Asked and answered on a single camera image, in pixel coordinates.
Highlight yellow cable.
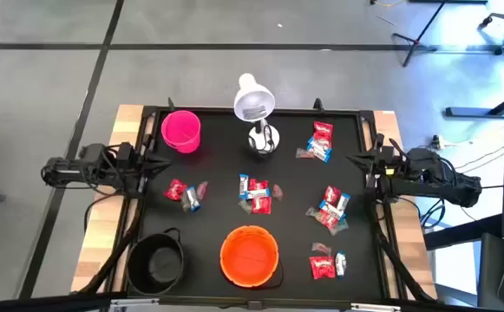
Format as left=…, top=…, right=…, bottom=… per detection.
left=369, top=0, right=409, bottom=9

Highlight white desk lamp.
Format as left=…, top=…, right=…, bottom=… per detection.
left=232, top=72, right=281, bottom=156

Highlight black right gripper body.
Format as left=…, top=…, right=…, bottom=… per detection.
left=365, top=145, right=395, bottom=192

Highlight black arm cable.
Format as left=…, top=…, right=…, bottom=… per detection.
left=418, top=197, right=448, bottom=231
left=83, top=192, right=125, bottom=229

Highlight pink plastic bucket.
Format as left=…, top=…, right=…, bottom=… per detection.
left=160, top=109, right=202, bottom=154

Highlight black plastic bucket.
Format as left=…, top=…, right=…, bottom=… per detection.
left=125, top=227, right=187, bottom=296

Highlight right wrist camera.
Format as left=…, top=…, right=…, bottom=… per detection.
left=375, top=145, right=398, bottom=177

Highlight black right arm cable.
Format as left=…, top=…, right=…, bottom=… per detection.
left=418, top=197, right=448, bottom=231

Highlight black desk beam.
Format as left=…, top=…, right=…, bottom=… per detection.
left=423, top=213, right=504, bottom=251

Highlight black lamp cable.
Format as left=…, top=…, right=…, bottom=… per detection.
left=258, top=123, right=276, bottom=153

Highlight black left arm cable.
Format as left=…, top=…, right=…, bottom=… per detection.
left=83, top=192, right=125, bottom=229

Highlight black desk foot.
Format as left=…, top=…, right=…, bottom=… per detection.
left=444, top=84, right=504, bottom=120

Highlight clear green candy wrapper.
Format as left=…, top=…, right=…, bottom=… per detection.
left=328, top=218, right=350, bottom=237

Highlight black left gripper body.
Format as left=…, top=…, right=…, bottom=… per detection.
left=121, top=146, right=147, bottom=196

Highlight black table mat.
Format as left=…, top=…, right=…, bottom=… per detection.
left=141, top=110, right=385, bottom=300

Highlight orange plastic bucket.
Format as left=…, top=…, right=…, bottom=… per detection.
left=219, top=224, right=285, bottom=290

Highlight black tripod stand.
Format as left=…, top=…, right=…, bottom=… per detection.
left=391, top=0, right=448, bottom=68

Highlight office chair base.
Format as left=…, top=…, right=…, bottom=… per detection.
left=476, top=11, right=504, bottom=81

